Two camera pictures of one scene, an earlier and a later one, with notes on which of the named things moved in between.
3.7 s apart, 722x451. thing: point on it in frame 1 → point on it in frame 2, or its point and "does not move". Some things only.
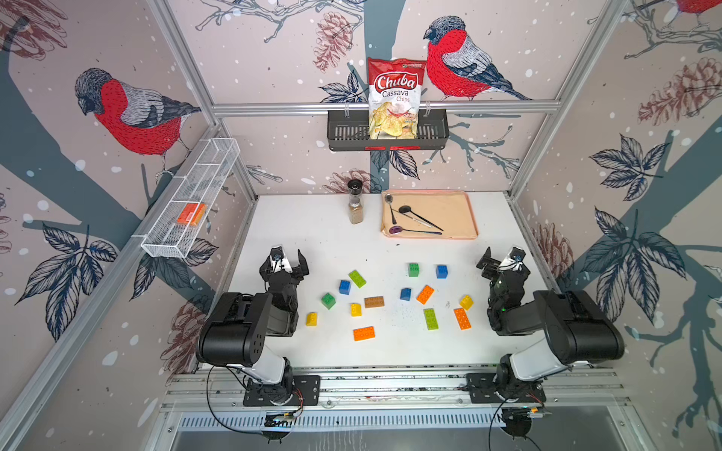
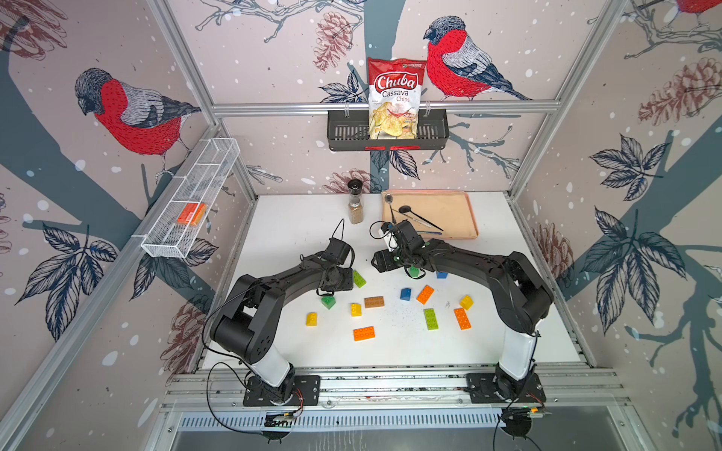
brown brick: [374, 302] does not move
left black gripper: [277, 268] → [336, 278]
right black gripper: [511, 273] → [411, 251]
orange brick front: [364, 334] does not move
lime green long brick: [357, 279] does not move
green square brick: [328, 301] does not move
